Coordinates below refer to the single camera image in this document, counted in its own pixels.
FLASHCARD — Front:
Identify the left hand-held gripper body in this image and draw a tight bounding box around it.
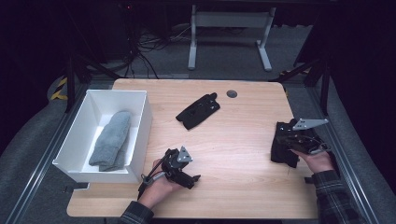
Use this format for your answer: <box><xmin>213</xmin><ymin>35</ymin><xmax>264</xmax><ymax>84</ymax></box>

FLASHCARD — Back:
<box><xmin>162</xmin><ymin>146</ymin><xmax>193</xmax><ymax>185</ymax></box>

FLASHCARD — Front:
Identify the white box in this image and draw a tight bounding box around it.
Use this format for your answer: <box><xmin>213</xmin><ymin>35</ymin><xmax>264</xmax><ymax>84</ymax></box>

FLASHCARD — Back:
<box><xmin>51</xmin><ymin>89</ymin><xmax>153</xmax><ymax>185</ymax></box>

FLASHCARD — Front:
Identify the person's right hand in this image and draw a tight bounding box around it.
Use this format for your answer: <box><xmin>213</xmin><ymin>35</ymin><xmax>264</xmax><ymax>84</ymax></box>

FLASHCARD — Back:
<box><xmin>290</xmin><ymin>148</ymin><xmax>335</xmax><ymax>175</ymax></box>

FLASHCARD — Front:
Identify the bundle of black cables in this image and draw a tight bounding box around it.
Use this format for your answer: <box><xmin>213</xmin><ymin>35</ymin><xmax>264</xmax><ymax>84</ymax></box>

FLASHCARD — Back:
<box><xmin>122</xmin><ymin>24</ymin><xmax>194</xmax><ymax>79</ymax></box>

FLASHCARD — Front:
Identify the black tripod stand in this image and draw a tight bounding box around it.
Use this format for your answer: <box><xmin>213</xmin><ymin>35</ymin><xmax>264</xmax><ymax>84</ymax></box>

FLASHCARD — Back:
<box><xmin>269</xmin><ymin>55</ymin><xmax>332</xmax><ymax>117</ymax></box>
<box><xmin>64</xmin><ymin>54</ymin><xmax>122</xmax><ymax>114</ymax></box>

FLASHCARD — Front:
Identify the white desk frame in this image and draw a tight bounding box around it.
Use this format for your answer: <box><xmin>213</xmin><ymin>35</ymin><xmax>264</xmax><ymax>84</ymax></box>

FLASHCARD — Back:
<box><xmin>187</xmin><ymin>4</ymin><xmax>277</xmax><ymax>72</ymax></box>

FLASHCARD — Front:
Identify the plain grey mitten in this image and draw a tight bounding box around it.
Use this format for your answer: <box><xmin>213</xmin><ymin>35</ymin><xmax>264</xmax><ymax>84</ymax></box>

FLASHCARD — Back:
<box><xmin>88</xmin><ymin>110</ymin><xmax>133</xmax><ymax>167</ymax></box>

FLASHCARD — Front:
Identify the black glove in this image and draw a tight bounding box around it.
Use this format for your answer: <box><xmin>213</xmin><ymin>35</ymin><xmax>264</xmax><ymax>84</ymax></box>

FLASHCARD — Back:
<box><xmin>175</xmin><ymin>91</ymin><xmax>221</xmax><ymax>131</ymax></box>
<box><xmin>270</xmin><ymin>119</ymin><xmax>312</xmax><ymax>169</ymax></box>

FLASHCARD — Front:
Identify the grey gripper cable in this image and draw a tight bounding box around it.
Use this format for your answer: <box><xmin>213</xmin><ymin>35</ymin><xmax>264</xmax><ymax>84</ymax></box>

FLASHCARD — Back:
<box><xmin>311</xmin><ymin>139</ymin><xmax>332</xmax><ymax>156</ymax></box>

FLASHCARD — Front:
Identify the person's left hand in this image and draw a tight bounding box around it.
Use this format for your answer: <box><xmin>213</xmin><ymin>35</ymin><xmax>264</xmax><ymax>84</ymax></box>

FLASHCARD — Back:
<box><xmin>138</xmin><ymin>158</ymin><xmax>185</xmax><ymax>210</ymax></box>

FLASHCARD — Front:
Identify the aluminium frame rail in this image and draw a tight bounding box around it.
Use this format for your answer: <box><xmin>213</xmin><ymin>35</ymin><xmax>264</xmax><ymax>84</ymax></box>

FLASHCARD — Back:
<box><xmin>4</xmin><ymin>82</ymin><xmax>92</xmax><ymax>224</ymax></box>
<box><xmin>306</xmin><ymin>85</ymin><xmax>379</xmax><ymax>224</ymax></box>

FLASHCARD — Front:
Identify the yellow and black tape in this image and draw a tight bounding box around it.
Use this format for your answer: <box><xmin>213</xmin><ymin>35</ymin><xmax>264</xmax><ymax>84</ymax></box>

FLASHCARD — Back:
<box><xmin>50</xmin><ymin>77</ymin><xmax>69</xmax><ymax>101</ymax></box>

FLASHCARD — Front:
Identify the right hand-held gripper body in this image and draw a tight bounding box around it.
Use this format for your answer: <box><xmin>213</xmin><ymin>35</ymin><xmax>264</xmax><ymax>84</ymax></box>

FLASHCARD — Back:
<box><xmin>287</xmin><ymin>118</ymin><xmax>330</xmax><ymax>155</ymax></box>

